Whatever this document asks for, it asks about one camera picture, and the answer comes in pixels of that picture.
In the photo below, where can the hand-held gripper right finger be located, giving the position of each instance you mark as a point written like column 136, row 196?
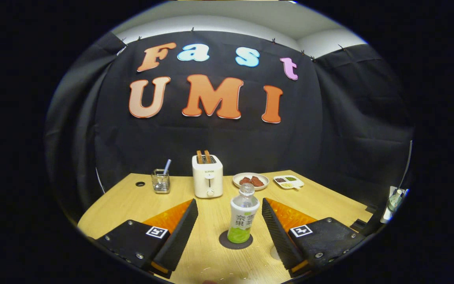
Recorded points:
column 280, row 236

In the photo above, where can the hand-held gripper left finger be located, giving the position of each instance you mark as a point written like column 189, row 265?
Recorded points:
column 179, row 236

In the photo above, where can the clear bottle white green label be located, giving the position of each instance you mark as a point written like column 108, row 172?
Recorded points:
column 242, row 221

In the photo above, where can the dark round coaster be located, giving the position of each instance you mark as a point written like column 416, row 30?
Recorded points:
column 222, row 240

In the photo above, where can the small green bottle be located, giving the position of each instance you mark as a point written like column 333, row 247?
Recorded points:
column 395, row 201

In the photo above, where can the wooden table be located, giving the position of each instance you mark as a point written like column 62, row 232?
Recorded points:
column 211, row 221

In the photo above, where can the white divided condiment dish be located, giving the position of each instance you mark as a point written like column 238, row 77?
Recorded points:
column 288, row 182

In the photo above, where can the clear glass holder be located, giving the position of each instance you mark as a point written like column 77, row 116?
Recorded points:
column 160, row 183

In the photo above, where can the brown meat piece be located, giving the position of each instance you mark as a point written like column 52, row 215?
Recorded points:
column 245, row 181
column 257, row 182

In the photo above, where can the white toaster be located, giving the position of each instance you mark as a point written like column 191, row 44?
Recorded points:
column 207, row 177

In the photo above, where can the white round plate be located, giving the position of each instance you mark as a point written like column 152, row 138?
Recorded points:
column 237, row 183

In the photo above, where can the blue white striped straw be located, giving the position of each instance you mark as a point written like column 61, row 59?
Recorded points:
column 167, row 165

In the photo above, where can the black table clamp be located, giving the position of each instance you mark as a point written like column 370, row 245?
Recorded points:
column 358, row 225

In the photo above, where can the brown toast slice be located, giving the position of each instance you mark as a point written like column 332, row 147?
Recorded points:
column 199, row 156
column 208, row 156

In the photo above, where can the black backdrop cloth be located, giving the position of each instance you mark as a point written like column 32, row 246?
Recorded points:
column 211, row 134

